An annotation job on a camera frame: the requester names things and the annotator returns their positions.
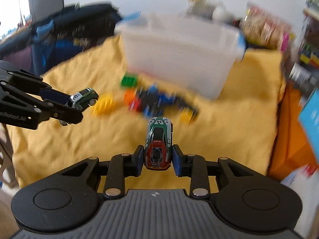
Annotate dark green toy car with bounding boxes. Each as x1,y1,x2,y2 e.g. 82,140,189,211
61,88,99,112

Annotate green white racing car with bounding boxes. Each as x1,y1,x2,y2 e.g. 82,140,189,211
144,117,173,170

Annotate yellow flat brick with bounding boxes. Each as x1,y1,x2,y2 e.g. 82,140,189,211
91,94,116,117

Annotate dark blue bag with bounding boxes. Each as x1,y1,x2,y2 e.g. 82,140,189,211
1,3,123,75

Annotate yellow duplo brick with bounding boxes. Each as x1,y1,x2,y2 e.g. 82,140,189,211
179,107,199,124

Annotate yellow quilted cloth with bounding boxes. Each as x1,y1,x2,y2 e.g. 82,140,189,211
8,36,285,187

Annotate green duplo brick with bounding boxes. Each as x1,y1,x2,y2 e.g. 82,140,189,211
120,72,138,88

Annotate orange box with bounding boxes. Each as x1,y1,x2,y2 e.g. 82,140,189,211
267,85,317,181

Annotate baby wipes pack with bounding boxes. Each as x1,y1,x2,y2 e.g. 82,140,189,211
281,165,318,238

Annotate translucent white storage bin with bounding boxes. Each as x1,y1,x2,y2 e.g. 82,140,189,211
115,13,246,99

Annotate blue card box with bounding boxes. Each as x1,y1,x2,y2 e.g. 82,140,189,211
298,88,319,162

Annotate snack bag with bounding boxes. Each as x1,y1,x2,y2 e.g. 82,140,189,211
240,3,296,52

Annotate white plush toy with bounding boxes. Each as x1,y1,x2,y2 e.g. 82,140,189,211
185,0,235,24

